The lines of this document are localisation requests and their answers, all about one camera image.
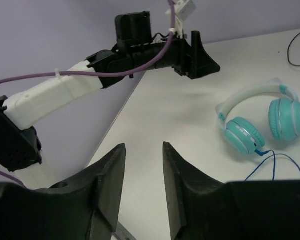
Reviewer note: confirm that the teal white cat-ear headphones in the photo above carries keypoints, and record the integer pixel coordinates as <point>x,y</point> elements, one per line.
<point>282,117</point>

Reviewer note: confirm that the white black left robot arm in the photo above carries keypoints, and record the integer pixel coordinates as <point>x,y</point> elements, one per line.
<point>20,147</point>

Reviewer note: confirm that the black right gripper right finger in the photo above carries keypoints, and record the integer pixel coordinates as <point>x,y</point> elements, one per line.
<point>202,208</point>

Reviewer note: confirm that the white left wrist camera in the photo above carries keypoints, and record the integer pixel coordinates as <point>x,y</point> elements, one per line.
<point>178,12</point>

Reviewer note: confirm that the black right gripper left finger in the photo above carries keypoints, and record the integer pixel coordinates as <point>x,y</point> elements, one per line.
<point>83,207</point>

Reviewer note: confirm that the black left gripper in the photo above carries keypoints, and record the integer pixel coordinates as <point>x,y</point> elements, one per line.
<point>135,47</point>

